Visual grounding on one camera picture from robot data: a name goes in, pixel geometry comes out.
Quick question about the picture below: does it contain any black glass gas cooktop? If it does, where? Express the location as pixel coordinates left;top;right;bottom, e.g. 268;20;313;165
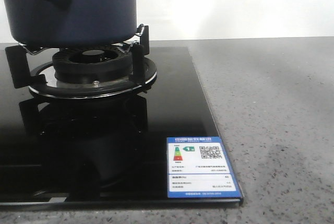
1;48;243;210

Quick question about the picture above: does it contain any dark blue cooking pot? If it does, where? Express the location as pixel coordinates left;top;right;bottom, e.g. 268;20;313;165
4;0;137;48

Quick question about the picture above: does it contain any black round gas burner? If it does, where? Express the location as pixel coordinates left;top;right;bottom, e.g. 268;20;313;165
52;45;133;84

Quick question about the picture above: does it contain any black metal pot support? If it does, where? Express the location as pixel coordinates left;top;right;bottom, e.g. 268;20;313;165
5;24;157;101

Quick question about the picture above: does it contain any blue energy label sticker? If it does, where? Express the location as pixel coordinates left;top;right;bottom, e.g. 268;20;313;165
166;136;242;200

